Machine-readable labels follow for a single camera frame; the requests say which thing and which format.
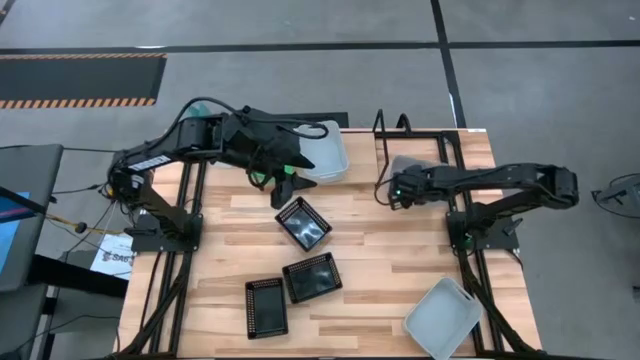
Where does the black aluminium table frame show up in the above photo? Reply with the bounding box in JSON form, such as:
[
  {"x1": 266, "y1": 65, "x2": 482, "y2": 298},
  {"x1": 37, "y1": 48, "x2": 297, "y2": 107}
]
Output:
[{"x1": 107, "y1": 127, "x2": 549, "y2": 360}]

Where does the black slotted plastic basket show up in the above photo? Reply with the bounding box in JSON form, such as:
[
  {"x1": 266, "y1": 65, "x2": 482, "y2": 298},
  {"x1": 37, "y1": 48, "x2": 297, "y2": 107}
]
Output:
[
  {"x1": 274, "y1": 195, "x2": 333, "y2": 253},
  {"x1": 244, "y1": 277, "x2": 290, "y2": 341},
  {"x1": 281, "y1": 251, "x2": 344, "y2": 305}
]

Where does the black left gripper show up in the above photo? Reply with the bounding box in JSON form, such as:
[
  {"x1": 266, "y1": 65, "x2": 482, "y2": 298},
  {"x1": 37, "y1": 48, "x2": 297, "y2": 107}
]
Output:
[{"x1": 222, "y1": 107, "x2": 319, "y2": 211}]

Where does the dark grey desk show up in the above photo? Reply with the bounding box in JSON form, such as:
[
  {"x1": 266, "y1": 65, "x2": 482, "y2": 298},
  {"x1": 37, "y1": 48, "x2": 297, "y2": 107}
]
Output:
[{"x1": 0, "y1": 143, "x2": 65, "y2": 294}]

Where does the blue sheet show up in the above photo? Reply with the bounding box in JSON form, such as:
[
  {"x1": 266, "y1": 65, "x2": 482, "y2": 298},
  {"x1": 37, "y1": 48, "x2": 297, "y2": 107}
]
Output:
[{"x1": 0, "y1": 191, "x2": 31, "y2": 275}]

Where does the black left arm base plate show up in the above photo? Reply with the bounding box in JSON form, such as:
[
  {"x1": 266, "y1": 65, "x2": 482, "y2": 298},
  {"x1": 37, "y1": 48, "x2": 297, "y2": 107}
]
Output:
[{"x1": 130, "y1": 214, "x2": 204, "y2": 254}]

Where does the white printed paper sheet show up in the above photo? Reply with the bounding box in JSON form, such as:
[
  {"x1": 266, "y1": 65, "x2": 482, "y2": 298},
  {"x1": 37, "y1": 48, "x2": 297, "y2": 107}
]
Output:
[{"x1": 89, "y1": 233, "x2": 135, "y2": 281}]

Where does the grey plastic bin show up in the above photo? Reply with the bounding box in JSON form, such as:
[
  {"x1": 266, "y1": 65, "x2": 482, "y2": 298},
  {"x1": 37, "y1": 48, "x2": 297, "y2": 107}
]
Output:
[
  {"x1": 402, "y1": 276, "x2": 484, "y2": 360},
  {"x1": 387, "y1": 154, "x2": 444, "y2": 206},
  {"x1": 294, "y1": 119, "x2": 350, "y2": 185}
]

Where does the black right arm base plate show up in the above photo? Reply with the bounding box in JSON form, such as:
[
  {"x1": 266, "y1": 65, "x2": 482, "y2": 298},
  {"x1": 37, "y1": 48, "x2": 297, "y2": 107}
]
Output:
[{"x1": 446, "y1": 209, "x2": 520, "y2": 252}]

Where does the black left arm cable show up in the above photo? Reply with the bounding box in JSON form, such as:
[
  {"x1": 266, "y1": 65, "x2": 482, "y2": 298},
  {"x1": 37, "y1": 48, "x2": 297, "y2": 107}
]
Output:
[{"x1": 164, "y1": 96, "x2": 331, "y2": 151}]

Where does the black floor beam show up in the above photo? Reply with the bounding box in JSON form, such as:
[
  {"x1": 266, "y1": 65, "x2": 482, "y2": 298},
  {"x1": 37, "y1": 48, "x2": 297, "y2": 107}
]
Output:
[{"x1": 27, "y1": 253, "x2": 129, "y2": 300}]

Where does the black hazard-striped floor mat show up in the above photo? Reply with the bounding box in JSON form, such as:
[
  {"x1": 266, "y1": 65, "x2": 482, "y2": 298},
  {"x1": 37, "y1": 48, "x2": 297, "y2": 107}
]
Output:
[{"x1": 0, "y1": 52, "x2": 168, "y2": 110}]

